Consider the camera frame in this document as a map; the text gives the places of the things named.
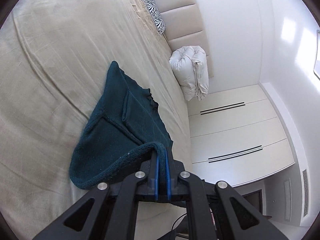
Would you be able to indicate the folded white duvet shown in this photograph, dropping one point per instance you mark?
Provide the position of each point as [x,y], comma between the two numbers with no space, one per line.
[189,66]

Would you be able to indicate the beige bed with sheet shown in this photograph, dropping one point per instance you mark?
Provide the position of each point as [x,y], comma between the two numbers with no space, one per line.
[54,59]

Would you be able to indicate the dark teal knit sweater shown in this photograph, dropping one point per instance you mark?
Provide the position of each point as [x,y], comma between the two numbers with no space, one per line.
[122,132]

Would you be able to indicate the zebra print pillow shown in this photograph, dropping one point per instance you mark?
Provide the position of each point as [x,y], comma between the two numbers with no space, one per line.
[156,16]

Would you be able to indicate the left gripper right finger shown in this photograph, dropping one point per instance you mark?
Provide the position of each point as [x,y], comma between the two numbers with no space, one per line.
[172,170]

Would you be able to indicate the beige padded headboard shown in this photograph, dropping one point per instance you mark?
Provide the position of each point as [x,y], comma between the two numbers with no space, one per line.
[184,26]

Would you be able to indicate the white wardrobe with black handles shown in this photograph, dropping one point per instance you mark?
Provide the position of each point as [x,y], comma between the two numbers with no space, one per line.
[236,136]

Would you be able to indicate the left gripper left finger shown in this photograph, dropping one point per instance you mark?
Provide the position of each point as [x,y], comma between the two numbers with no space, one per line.
[149,190]

